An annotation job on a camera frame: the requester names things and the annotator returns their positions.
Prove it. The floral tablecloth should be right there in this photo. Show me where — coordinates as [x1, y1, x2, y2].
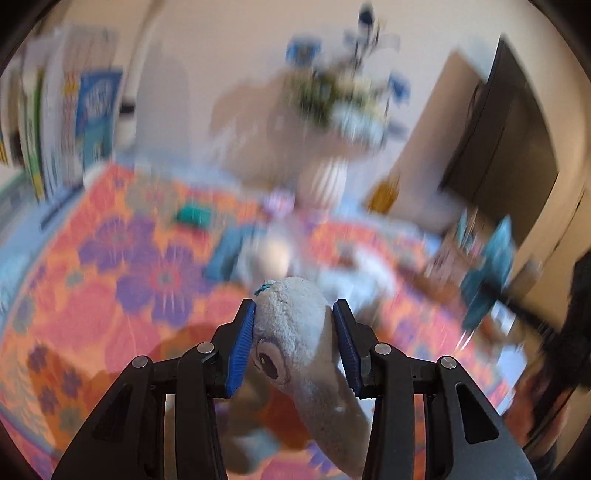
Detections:
[0, 164, 522, 480]

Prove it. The white ribbed vase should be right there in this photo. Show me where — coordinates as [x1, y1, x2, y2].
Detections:
[298, 157, 349, 210]

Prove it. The amber perfume bottle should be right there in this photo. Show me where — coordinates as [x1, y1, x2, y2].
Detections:
[367, 178, 402, 213]

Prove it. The artificial flower bouquet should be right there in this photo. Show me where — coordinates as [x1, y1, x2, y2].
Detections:
[281, 0, 411, 148]

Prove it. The bamboo pen holder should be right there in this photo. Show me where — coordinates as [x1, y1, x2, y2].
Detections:
[418, 231, 476, 305]

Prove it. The teal flat packet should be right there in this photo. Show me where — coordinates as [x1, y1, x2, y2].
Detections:
[205, 228, 252, 282]

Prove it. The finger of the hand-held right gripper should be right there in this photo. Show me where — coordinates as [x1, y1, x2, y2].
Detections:
[480, 281, 561, 337]

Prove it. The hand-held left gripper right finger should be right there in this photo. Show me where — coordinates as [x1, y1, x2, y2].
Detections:
[332, 299, 539, 480]

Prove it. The white desk lamp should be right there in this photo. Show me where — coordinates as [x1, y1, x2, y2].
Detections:
[115, 55, 141, 153]

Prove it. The grey plush toy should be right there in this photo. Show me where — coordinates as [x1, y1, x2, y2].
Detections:
[224, 276, 377, 480]

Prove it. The row of books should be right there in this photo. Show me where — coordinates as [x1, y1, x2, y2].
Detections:
[0, 25, 125, 204]

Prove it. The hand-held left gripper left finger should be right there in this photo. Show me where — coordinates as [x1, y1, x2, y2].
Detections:
[51, 299, 257, 480]

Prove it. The teal bottle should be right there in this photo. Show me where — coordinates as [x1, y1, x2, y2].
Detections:
[462, 215, 518, 330]

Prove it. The white paper towel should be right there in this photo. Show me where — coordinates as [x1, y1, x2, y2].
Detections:
[318, 258, 398, 305]

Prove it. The small purple object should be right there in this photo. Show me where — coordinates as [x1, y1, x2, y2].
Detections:
[268, 189, 296, 217]

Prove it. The green teal small case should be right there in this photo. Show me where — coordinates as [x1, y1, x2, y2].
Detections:
[175, 203, 213, 227]

